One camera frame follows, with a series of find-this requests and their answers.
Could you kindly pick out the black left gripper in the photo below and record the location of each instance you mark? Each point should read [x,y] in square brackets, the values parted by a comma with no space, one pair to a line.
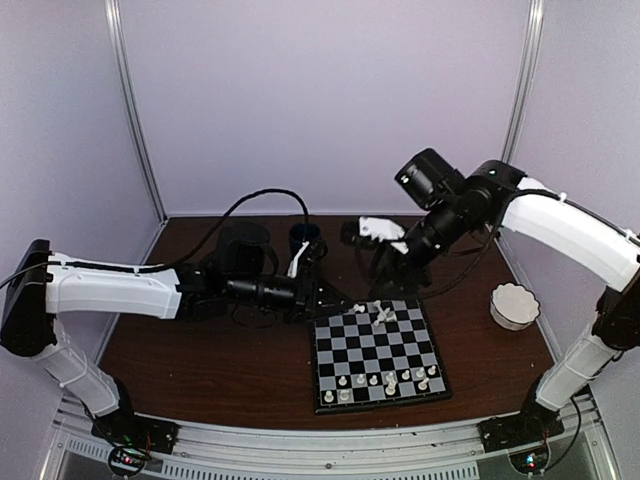
[306,304]

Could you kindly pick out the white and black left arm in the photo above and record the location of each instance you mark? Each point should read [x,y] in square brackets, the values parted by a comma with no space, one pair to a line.
[242,270]

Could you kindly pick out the white chess bishop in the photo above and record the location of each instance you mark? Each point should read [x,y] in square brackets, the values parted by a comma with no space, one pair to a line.
[423,385]

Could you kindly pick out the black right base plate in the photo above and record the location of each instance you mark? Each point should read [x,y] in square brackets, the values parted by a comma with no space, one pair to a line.
[509,432]

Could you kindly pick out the white scalloped bowl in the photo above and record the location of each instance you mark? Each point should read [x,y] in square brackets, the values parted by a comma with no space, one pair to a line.
[513,307]

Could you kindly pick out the black and white chessboard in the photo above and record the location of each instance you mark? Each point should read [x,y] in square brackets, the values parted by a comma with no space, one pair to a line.
[348,344]

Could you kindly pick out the dark blue mug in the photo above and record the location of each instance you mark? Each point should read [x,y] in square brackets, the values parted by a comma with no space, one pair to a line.
[310,234]

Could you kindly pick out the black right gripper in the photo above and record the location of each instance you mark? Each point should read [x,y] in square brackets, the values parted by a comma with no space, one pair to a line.
[402,270]

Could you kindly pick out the aluminium front rail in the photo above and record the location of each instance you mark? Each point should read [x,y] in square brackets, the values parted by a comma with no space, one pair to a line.
[451,450]

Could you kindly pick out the white chess king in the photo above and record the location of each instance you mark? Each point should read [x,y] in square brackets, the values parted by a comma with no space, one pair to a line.
[391,384]

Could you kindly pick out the aluminium frame post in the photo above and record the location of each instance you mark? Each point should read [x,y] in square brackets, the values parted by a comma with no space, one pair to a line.
[529,59]
[118,41]

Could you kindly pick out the right aluminium frame post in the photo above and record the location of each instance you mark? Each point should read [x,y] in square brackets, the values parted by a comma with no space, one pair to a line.
[529,59]

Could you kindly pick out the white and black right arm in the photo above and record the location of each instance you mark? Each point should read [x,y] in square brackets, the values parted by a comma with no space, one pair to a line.
[505,199]

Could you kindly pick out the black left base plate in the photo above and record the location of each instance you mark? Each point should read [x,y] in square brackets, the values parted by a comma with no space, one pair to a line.
[146,434]

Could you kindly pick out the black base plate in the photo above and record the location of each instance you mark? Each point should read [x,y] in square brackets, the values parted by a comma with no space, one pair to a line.
[509,432]
[146,434]

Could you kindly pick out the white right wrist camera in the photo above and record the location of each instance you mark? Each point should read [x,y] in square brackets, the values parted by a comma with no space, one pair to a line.
[371,232]

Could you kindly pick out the left aluminium frame post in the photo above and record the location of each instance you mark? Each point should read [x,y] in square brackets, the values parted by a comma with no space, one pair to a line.
[118,41]

